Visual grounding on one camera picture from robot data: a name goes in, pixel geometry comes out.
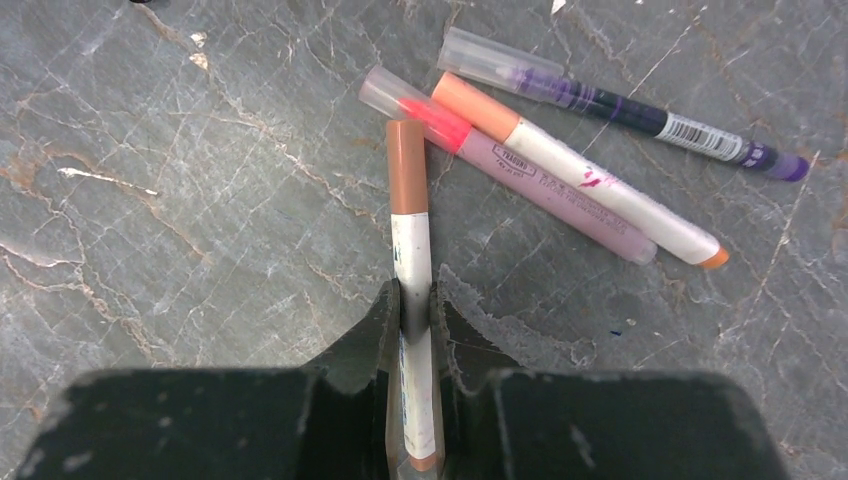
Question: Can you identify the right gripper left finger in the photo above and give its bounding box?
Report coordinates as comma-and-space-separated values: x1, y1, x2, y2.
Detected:
17, 280, 400, 479

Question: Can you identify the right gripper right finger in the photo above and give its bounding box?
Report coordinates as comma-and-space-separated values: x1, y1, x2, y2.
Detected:
430, 289, 788, 479

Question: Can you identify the orange cap white marker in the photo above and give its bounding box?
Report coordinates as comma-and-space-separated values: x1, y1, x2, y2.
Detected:
431, 72, 729, 269

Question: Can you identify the red cap pink marker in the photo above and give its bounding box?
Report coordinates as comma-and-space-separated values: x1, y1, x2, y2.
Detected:
359, 66, 657, 265

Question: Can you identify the brown cap white marker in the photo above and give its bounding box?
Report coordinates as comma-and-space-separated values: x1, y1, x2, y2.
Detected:
386, 120, 438, 472

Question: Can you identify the purple gel pen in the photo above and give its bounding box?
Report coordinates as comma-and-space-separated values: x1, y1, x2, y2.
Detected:
437, 27, 810, 182

